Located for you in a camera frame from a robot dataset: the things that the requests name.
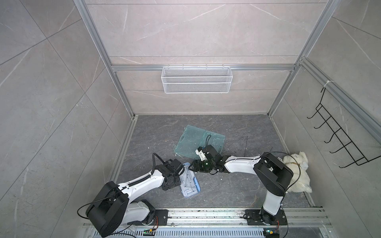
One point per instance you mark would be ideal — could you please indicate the blue transparent geometry set case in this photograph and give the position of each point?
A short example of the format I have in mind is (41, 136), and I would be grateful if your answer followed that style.
(189, 184)

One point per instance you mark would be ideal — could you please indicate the white plush teddy bear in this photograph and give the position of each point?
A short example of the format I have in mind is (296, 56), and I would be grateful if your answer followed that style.
(298, 163)

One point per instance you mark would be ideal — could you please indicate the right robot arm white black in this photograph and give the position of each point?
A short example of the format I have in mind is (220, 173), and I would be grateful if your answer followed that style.
(272, 172)

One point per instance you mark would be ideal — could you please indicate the green transparent ruler set case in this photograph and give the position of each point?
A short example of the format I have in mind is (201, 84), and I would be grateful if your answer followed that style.
(193, 138)

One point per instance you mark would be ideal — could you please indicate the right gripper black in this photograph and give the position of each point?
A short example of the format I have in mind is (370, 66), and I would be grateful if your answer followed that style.
(197, 167)

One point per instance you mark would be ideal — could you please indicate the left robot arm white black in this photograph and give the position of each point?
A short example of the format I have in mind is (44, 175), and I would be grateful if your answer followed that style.
(115, 203)

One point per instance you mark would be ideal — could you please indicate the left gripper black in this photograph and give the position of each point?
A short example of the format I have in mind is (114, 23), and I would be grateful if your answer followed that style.
(177, 182)

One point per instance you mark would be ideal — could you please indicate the black wire hook rack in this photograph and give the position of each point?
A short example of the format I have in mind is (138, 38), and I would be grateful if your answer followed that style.
(337, 133)

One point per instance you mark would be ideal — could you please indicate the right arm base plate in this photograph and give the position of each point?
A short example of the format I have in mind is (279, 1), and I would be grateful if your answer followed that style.
(261, 217)

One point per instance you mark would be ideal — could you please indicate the aluminium mounting rail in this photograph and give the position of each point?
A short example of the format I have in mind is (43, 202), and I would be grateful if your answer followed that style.
(233, 217)

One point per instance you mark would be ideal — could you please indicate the white wire mesh basket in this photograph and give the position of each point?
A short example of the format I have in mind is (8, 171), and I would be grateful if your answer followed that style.
(201, 79)

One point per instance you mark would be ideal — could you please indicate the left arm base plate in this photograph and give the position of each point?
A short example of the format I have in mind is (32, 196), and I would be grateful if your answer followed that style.
(157, 217)

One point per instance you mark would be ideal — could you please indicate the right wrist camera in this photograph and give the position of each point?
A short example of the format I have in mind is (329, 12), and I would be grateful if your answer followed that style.
(201, 154)

